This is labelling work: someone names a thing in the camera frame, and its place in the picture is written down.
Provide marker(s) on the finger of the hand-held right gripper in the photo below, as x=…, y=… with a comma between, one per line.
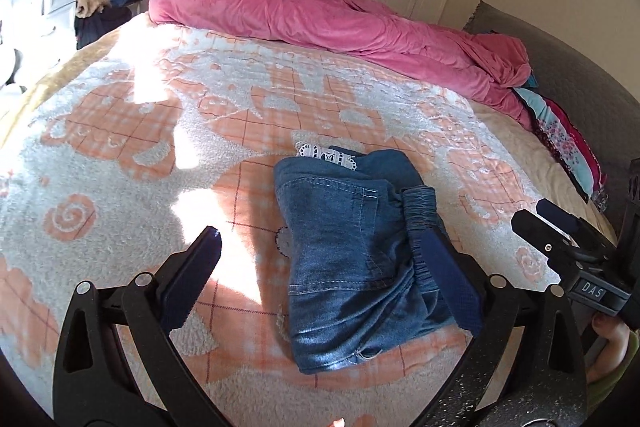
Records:
x=535, y=229
x=557, y=216

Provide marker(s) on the magenta pillow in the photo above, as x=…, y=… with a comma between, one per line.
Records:
x=582, y=147

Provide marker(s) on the pile of clothes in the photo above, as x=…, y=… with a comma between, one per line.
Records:
x=107, y=2

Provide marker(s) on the grey padded headboard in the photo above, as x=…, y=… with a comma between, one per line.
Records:
x=565, y=57

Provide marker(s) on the person's right hand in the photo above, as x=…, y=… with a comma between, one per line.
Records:
x=607, y=342

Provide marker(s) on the blue denim pants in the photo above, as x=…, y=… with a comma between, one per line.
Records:
x=350, y=257

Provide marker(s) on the orange and white printed blanket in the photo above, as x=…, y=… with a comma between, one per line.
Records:
x=125, y=147

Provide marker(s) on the light blue floral pillow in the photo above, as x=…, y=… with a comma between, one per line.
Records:
x=555, y=132

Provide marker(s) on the pink duvet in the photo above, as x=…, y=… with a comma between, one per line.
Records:
x=325, y=14

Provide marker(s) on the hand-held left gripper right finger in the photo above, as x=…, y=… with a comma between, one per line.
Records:
x=452, y=279

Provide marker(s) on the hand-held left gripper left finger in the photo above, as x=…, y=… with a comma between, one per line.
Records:
x=197, y=267

